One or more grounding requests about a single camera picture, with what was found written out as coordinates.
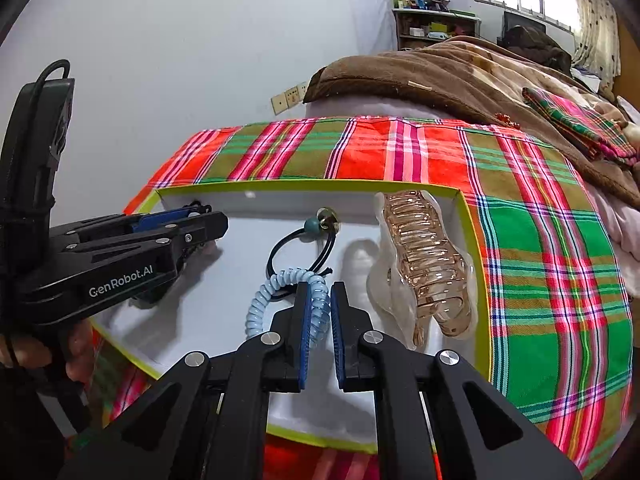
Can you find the yellow-green shallow box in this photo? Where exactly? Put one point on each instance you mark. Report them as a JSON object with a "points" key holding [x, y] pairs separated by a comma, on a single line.
{"points": [[235, 255]]}

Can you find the wall socket plate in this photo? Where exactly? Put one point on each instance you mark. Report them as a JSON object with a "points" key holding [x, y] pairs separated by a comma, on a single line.
{"points": [[287, 97]]}

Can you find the wooden shelf with items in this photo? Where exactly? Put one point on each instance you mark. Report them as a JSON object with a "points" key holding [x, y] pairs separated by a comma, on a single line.
{"points": [[410, 25]]}

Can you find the dark brown coat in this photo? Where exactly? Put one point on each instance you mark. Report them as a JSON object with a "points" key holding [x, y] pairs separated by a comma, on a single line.
{"points": [[535, 45]]}

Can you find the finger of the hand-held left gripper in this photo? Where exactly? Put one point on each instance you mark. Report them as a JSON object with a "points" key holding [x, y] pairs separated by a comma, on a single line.
{"points": [[150, 250], [165, 217]]}

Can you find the black monitor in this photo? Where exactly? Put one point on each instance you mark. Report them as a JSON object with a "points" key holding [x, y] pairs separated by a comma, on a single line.
{"points": [[520, 20]]}

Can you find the folded plaid cloth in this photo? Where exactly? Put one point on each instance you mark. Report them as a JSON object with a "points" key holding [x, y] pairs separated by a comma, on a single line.
{"points": [[575, 117]]}

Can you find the patterned curtain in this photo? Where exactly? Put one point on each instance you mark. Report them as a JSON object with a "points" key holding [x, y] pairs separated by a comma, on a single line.
{"points": [[597, 35]]}

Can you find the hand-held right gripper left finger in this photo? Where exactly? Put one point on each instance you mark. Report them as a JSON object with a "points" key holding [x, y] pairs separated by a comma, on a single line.
{"points": [[302, 350]]}

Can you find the pale bed sheet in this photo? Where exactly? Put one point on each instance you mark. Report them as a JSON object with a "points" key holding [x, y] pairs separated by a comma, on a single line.
{"points": [[375, 107]]}

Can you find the white duvet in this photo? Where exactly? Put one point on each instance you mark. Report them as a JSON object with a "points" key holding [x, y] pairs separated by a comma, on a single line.
{"points": [[620, 225]]}

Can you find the brown blanket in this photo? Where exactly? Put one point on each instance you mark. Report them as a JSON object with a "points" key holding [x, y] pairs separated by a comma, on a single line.
{"points": [[450, 75]]}

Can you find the translucent hair claw clip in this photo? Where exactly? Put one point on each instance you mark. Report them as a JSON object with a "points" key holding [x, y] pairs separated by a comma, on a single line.
{"points": [[425, 260]]}

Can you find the person's left hand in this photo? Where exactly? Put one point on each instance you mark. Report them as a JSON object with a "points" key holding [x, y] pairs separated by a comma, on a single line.
{"points": [[80, 355]]}

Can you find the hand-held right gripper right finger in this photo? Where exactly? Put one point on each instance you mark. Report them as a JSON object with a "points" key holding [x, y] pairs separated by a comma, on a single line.
{"points": [[339, 350]]}

